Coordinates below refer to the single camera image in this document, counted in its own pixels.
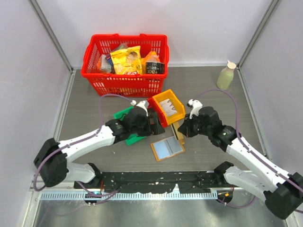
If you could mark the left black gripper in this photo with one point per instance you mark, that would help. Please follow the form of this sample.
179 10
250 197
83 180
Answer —
153 128

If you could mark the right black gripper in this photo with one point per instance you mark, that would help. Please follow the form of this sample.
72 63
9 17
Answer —
185 128

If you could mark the yellow leather card holder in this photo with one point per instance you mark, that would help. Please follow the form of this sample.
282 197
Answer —
160 149

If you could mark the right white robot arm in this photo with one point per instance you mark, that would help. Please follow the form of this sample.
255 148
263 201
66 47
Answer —
281 191

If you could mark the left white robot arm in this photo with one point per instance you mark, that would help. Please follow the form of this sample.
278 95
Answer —
55 159

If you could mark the white card in yellow bin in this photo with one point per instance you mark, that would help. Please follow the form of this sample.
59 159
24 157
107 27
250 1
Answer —
168 107

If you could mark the green plastic bin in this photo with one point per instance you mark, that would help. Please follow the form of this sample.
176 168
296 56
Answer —
134 138

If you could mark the red plastic bin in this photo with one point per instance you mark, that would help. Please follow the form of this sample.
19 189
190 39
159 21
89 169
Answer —
154 105

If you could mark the yellow plastic bin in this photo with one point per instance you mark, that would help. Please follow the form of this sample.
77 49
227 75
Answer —
176 102

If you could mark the black face cream jar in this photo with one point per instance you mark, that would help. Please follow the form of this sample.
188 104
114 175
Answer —
153 67

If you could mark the red plastic shopping basket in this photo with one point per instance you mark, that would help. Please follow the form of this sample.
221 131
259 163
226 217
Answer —
145 85

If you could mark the yellow snack bag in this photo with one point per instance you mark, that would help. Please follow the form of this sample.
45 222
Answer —
127 61

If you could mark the grey boxed item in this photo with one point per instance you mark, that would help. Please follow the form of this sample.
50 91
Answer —
103 65

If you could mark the green lotion bottle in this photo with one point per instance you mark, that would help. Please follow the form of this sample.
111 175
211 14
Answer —
226 76

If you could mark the orange snack packet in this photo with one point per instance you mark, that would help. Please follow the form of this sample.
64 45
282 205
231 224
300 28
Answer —
150 57

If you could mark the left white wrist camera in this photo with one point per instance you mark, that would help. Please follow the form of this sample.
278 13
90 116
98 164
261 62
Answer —
142 104

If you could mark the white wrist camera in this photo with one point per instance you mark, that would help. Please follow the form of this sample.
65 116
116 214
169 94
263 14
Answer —
195 107
142 104

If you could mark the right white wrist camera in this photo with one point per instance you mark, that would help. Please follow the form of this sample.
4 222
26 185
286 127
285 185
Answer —
195 107

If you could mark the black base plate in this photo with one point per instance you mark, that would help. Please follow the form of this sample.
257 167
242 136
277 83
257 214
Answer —
159 182

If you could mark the white slotted cable duct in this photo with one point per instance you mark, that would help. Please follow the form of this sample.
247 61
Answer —
82 195

